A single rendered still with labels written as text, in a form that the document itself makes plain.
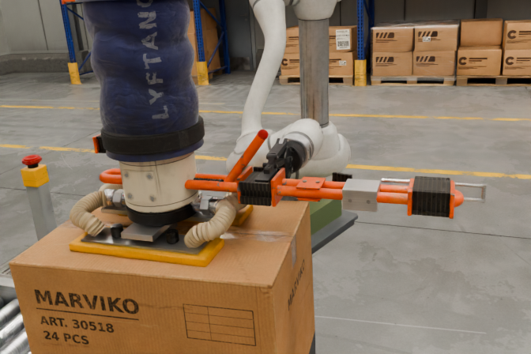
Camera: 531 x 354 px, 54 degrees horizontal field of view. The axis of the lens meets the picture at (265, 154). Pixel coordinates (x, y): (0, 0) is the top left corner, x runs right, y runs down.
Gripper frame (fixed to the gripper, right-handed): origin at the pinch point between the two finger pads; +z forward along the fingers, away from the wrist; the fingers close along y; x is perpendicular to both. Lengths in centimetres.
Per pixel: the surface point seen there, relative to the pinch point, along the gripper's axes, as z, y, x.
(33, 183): -48, 26, 109
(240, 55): -846, 96, 327
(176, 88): 3.5, -22.1, 17.1
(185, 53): 0.8, -28.8, 15.6
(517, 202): -281, 121, -92
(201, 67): -709, 95, 347
